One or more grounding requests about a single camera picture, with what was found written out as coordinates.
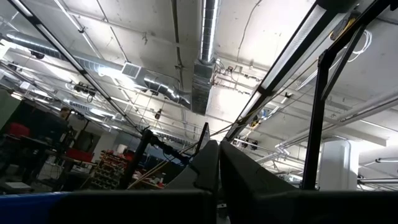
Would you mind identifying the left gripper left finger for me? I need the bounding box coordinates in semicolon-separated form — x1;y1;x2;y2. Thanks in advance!
55;140;220;224

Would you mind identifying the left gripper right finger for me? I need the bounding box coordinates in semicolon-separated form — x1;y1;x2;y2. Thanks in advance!
220;141;398;224

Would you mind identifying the blue plastic bin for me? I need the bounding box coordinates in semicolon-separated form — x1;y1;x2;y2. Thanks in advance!
0;192;71;224

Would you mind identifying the black round pole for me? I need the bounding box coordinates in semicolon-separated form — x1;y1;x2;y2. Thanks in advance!
119;129;155;191

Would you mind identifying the small parts drawer rack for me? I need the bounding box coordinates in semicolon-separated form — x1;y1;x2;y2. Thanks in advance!
93;151;127;190

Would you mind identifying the red storage box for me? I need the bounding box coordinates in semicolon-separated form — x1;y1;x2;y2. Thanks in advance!
65;148;94;163

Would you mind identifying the white ceiling air vent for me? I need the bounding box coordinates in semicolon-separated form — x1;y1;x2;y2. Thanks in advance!
121;62;141;79

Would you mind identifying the person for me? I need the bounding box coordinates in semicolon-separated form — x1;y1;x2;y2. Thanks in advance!
37;106;74;150

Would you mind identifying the black ceiling device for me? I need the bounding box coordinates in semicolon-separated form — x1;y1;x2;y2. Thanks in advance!
73;82;98;96

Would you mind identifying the overhead LED light bar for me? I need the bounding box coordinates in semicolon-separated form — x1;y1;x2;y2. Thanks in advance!
7;0;144;134
225;0;348;142

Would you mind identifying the red background object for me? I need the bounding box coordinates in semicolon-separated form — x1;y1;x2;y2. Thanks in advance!
7;122;30;138

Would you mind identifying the black aluminium rig frame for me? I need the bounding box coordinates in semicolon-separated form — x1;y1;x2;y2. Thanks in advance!
303;0;398;191

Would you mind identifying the rectangular metal ceiling duct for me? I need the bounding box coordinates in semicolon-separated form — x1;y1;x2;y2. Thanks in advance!
191;60;216;116

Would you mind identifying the spiral silver ceiling duct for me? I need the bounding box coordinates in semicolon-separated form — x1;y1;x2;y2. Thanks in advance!
6;30;192;108

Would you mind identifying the round silver ceiling duct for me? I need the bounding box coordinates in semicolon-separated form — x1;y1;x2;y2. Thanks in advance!
198;0;221;63

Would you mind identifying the white coiled cable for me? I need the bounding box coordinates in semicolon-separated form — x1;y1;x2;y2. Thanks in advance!
348;29;373;63

